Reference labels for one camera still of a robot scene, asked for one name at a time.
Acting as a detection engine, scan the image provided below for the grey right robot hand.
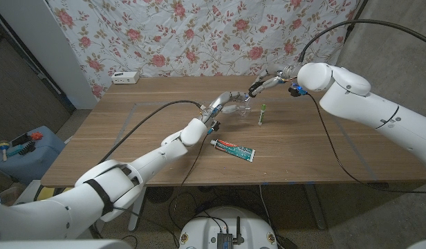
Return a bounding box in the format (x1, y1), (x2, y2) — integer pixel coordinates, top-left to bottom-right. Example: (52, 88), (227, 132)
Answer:
(249, 64), (302, 98)

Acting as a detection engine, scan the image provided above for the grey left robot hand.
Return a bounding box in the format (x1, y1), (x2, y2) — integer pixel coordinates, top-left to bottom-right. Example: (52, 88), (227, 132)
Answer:
(201, 91), (252, 124)

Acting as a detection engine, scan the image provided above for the green white marker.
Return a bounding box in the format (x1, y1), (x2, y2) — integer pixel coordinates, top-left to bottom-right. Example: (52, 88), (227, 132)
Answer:
(257, 104), (267, 127)

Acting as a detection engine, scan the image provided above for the toothpaste tube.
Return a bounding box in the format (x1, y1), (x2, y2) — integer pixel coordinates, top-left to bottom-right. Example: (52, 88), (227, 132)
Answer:
(210, 138), (256, 163)

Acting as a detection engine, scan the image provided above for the grey tape table outline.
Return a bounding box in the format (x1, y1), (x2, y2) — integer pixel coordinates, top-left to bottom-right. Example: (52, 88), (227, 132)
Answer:
(102, 98), (376, 181)

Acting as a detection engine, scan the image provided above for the floral backdrop cloth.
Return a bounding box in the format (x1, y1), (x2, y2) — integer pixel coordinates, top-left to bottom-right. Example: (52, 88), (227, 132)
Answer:
(46, 0), (361, 101)

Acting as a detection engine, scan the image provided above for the black backdrop pole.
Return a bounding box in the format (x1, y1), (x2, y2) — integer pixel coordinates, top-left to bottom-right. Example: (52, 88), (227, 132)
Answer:
(343, 0), (369, 44)

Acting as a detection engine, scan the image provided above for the white power strip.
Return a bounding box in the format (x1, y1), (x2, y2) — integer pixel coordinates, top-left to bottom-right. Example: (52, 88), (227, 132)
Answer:
(111, 71), (140, 85)

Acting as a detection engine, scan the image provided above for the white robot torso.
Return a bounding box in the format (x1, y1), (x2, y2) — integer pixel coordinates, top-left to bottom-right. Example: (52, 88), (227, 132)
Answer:
(178, 206), (279, 249)

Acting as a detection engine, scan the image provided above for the white table leg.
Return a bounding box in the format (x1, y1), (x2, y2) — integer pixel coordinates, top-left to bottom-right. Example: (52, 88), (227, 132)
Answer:
(127, 186), (147, 232)
(302, 183), (327, 231)

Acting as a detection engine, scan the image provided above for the blue storage box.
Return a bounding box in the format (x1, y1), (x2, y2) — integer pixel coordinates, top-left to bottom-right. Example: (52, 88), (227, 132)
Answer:
(0, 125), (67, 186)

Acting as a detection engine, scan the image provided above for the yellow black floor mat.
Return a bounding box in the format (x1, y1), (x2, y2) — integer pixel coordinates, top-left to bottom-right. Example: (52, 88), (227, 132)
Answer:
(33, 185), (75, 204)

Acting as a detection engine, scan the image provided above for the black bristle brush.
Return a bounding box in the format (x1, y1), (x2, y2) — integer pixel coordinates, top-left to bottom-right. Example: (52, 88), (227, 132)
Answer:
(18, 140), (37, 156)

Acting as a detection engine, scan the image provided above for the black block toy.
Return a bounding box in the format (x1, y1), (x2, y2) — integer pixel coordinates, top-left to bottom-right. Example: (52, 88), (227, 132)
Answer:
(11, 133), (33, 147)

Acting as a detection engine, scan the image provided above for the yellow blue rattle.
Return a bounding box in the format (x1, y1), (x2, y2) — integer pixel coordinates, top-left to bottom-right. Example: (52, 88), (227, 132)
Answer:
(0, 140), (10, 163)

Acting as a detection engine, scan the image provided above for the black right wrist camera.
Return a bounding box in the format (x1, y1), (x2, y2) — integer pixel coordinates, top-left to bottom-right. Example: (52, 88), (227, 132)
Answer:
(288, 82), (309, 98)

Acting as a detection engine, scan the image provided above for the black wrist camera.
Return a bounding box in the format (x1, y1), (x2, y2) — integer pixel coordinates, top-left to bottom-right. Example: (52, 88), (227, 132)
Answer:
(207, 120), (221, 136)
(288, 82), (309, 98)

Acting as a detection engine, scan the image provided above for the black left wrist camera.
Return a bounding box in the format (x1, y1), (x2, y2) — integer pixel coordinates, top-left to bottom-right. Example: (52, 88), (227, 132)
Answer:
(207, 120), (221, 136)

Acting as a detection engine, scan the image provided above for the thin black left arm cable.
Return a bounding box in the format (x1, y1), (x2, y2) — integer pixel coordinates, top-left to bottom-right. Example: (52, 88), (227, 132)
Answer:
(167, 133), (209, 249)

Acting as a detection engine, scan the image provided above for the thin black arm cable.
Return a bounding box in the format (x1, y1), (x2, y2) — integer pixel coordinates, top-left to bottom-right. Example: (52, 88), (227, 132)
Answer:
(167, 133), (209, 249)
(308, 93), (426, 194)

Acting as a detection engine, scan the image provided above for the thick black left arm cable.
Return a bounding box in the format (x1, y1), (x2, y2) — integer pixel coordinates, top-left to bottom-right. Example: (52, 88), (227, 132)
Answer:
(98, 100), (203, 163)

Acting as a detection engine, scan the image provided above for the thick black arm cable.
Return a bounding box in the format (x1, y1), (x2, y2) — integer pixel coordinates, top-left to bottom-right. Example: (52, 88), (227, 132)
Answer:
(298, 19), (426, 63)
(98, 100), (203, 163)

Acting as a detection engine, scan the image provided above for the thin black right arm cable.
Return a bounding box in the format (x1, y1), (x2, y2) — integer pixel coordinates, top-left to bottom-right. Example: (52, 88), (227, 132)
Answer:
(308, 93), (426, 194)

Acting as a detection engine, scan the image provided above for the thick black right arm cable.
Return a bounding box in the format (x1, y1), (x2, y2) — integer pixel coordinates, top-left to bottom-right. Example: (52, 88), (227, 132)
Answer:
(298, 19), (426, 63)

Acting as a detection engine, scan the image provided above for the teal toy handle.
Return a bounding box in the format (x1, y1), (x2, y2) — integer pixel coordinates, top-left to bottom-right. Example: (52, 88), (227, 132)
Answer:
(6, 145), (24, 157)

